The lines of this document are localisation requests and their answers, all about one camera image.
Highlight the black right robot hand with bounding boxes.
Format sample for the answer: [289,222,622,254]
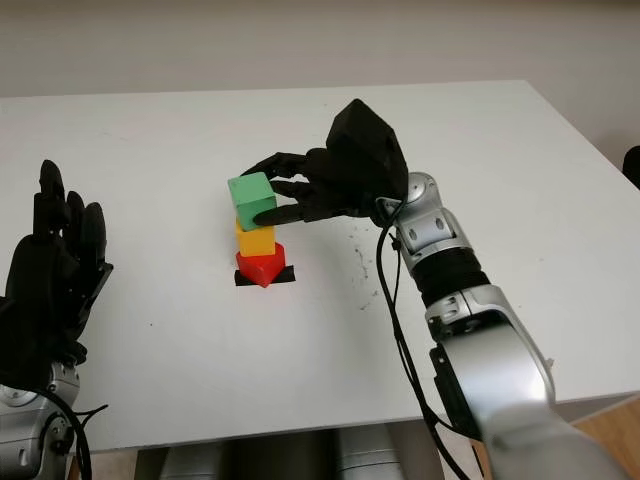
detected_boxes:
[238,148,381,232]

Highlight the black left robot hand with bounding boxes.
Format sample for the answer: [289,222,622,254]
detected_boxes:
[0,159,115,366]

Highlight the green wooden block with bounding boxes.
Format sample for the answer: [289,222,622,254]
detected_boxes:
[227,172,278,232]

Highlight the yellow wooden block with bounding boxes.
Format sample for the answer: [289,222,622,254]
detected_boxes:
[234,222,277,257]

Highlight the red wooden block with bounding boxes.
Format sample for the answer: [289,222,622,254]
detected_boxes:
[235,243,287,290]

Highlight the black tape strip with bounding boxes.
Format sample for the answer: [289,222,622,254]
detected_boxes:
[233,266,296,289]

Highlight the silver left robot leg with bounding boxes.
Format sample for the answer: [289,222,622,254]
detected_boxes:
[159,442,226,480]

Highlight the silver robot leg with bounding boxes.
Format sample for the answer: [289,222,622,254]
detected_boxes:
[159,442,226,480]
[337,427,401,480]

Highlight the silver right robot leg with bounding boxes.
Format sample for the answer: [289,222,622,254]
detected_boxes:
[337,427,401,480]

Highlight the white table leg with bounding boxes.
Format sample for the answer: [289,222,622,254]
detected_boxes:
[432,419,494,480]

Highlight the black round object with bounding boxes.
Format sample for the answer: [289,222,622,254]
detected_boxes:
[623,144,640,190]

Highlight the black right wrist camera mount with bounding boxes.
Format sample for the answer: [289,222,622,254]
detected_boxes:
[324,98,410,221]

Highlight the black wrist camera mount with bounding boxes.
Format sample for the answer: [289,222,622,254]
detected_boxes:
[324,98,410,221]
[0,294,54,389]

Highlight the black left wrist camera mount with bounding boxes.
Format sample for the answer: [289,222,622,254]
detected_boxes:
[0,294,54,389]

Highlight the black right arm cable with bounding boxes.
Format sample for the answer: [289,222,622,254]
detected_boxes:
[374,199,486,480]

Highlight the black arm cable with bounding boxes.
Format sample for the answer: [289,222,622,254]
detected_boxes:
[374,199,486,480]
[42,389,109,480]

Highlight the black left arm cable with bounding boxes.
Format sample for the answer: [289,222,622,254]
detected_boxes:
[42,389,109,480]

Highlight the grey metal table frame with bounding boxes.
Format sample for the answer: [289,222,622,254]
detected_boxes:
[569,394,640,426]

